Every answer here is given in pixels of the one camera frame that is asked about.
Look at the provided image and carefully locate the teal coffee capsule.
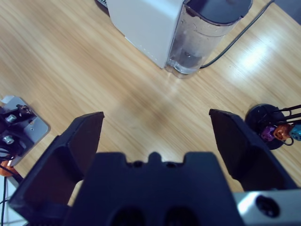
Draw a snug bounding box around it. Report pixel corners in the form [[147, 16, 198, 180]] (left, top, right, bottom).
[[289, 124, 301, 142]]

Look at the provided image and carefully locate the clear water tank black lid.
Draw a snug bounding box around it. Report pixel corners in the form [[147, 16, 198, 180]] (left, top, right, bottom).
[[164, 0, 253, 80]]

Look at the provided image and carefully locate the black capsule holder with rods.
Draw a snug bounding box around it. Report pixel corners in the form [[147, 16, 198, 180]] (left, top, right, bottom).
[[244, 103, 301, 151]]

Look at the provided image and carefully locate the purple coffee capsule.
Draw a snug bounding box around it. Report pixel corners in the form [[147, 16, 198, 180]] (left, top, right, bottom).
[[261, 126, 279, 142]]

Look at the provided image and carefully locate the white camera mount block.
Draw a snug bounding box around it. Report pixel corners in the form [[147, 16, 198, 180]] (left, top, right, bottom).
[[0, 95, 51, 170]]

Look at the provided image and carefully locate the dark camera post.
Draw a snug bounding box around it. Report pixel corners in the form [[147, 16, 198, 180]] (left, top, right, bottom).
[[0, 105, 38, 157]]

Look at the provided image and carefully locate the orange coffee capsule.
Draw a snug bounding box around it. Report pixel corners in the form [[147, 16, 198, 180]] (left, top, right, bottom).
[[274, 123, 293, 142]]

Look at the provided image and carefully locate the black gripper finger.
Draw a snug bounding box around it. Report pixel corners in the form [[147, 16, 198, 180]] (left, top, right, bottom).
[[208, 108, 298, 192], [8, 112, 105, 226]]

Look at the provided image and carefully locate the black machine power cable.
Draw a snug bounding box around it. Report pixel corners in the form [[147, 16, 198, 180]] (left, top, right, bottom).
[[199, 0, 276, 69]]

